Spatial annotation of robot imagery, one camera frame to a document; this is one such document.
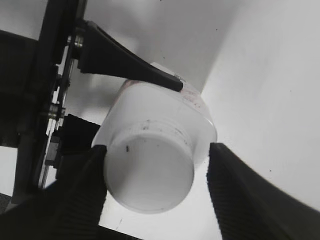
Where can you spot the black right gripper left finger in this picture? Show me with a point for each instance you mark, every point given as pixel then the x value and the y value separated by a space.
pixel 69 209

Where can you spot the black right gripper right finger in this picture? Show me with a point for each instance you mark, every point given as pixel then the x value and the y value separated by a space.
pixel 248 207

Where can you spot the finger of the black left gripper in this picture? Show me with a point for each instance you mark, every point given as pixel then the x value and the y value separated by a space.
pixel 102 55

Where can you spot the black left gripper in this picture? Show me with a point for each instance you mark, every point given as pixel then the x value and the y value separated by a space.
pixel 40 76

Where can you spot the white yili changqing bottle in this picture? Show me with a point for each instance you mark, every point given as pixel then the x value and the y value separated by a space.
pixel 145 106

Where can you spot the white bottle cap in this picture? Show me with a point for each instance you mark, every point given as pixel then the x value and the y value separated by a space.
pixel 149 167

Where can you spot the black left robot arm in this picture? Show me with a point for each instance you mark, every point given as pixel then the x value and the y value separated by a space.
pixel 5 86

